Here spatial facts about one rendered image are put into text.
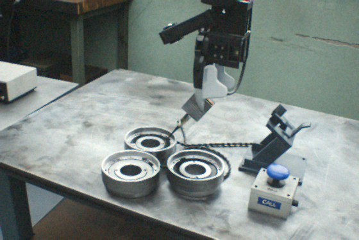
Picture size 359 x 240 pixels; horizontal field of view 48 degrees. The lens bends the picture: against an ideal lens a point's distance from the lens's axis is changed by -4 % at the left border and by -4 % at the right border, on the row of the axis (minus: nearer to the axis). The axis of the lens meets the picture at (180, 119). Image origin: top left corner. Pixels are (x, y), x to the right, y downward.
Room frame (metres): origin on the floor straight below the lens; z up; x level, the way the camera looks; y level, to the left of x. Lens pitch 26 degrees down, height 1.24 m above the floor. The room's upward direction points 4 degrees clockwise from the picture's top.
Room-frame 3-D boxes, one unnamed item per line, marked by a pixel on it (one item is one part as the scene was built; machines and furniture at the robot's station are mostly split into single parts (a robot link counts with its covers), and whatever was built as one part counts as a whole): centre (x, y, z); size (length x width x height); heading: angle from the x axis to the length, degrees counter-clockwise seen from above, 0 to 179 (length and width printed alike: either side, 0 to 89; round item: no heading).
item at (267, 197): (0.60, -0.18, 0.82); 0.08 x 0.07 x 0.05; 67
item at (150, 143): (0.74, 0.06, 0.82); 0.10 x 0.10 x 0.04
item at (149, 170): (0.64, 0.08, 0.82); 0.08 x 0.08 x 0.02
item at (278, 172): (0.60, -0.17, 0.85); 0.04 x 0.04 x 0.05
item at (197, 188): (0.65, -0.03, 0.82); 0.10 x 0.10 x 0.04
